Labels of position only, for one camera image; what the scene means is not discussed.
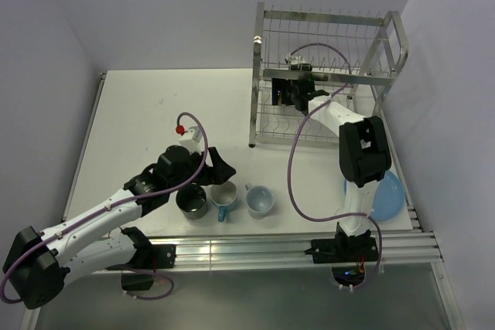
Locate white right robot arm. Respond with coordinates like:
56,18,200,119
271,79,391,260

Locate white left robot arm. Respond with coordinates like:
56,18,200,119
1,145,236,309

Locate dark green mug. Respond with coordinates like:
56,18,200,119
176,184,208,219

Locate steel two-tier dish rack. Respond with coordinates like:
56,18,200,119
248,2,409,148

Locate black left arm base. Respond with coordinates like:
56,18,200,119
121,244,176,292

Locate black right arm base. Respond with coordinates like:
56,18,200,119
304,237,379,264

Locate pale blue mug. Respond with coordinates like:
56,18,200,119
245,183,275,219

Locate aluminium mounting rail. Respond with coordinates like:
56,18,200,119
42,229,444,274

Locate light blue plate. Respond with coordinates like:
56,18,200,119
343,170,405,221

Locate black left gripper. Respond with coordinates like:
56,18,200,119
168,146,234,192

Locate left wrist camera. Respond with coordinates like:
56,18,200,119
176,125,203,153

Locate blue mug white interior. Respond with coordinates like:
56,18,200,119
210,181,238,223

